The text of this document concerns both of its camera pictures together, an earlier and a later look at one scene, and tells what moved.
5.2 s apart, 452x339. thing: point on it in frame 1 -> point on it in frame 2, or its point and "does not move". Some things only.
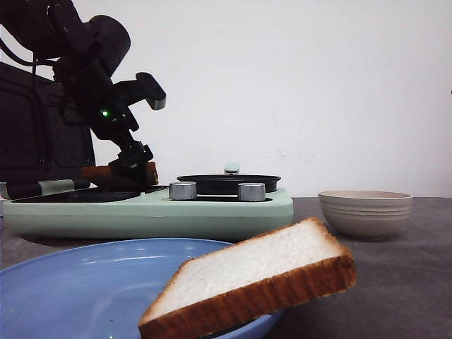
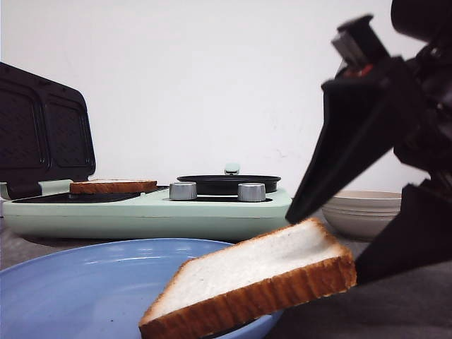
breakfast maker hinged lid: x=39 y=141 does not move
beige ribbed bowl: x=366 y=215 does not move
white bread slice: x=102 y=172 -> x=112 y=186
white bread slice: x=271 y=270 does not move
